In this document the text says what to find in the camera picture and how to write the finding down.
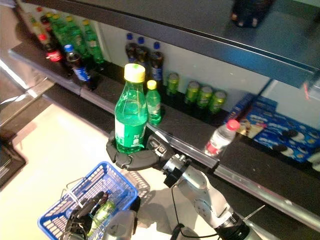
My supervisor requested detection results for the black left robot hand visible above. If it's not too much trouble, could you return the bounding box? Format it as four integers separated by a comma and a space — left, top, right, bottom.
65, 191, 106, 240

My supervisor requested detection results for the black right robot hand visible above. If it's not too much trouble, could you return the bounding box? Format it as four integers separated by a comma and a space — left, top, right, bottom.
106, 131, 176, 172

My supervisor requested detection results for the blue plastic shopping basket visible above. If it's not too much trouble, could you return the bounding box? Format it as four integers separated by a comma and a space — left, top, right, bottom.
37, 161, 151, 240

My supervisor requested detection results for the green Sprite bottle yellow cap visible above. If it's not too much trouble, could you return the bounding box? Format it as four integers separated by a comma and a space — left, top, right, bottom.
64, 16, 87, 60
81, 19, 105, 65
87, 199, 117, 236
51, 14, 76, 55
45, 12, 61, 43
114, 63, 149, 154
146, 79, 163, 126

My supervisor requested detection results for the black metal shelf board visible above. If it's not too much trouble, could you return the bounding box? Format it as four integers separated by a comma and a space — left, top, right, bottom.
14, 0, 320, 90
8, 37, 118, 100
213, 139, 320, 235
79, 59, 320, 176

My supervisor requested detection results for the water bottle red label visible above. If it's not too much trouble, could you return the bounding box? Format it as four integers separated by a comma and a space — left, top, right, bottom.
204, 119, 241, 157

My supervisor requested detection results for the black display stand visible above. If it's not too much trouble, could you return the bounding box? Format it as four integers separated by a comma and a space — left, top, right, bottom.
0, 138, 27, 188

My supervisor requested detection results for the blue upright cookie box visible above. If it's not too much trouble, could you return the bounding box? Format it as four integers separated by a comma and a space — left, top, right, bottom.
225, 94, 254, 124
249, 96, 278, 117

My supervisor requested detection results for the small brown snack box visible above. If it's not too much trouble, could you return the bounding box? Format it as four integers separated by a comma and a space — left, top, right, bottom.
236, 117, 267, 138

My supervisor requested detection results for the Coca-Cola bottle red label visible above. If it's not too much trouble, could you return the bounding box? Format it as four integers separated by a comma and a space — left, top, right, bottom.
38, 33, 66, 76
36, 6, 52, 36

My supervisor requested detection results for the flat blue Oreo box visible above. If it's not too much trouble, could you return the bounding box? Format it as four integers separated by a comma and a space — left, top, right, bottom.
252, 138, 316, 163
246, 109, 320, 151

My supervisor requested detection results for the small pale tea bottle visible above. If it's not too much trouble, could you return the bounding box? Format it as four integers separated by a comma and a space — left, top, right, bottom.
29, 14, 42, 38

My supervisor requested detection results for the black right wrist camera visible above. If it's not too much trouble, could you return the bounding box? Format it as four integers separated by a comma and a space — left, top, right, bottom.
162, 166, 186, 188

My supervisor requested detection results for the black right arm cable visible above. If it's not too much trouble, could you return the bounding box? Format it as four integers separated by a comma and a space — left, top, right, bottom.
170, 186, 221, 240

